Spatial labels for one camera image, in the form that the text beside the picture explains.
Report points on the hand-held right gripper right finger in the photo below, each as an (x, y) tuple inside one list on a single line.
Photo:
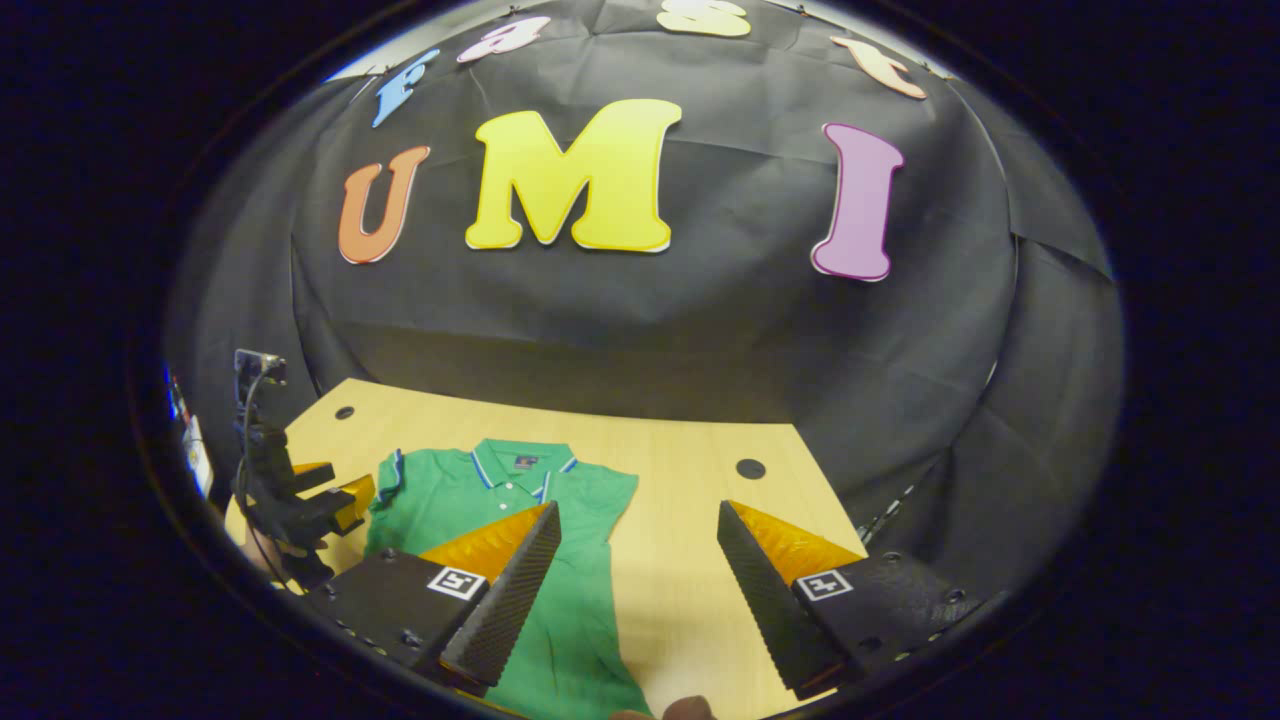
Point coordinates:
[(770, 610)]

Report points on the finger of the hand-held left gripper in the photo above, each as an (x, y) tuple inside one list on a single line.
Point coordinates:
[(312, 474), (352, 500)]

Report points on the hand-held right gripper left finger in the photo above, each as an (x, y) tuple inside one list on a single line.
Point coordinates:
[(510, 610)]

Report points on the green T-shirt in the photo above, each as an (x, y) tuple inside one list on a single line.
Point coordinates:
[(580, 600)]

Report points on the black backdrop cloth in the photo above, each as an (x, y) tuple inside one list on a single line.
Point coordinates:
[(750, 300)]

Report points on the white printed panel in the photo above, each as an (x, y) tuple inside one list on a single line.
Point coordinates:
[(195, 450)]

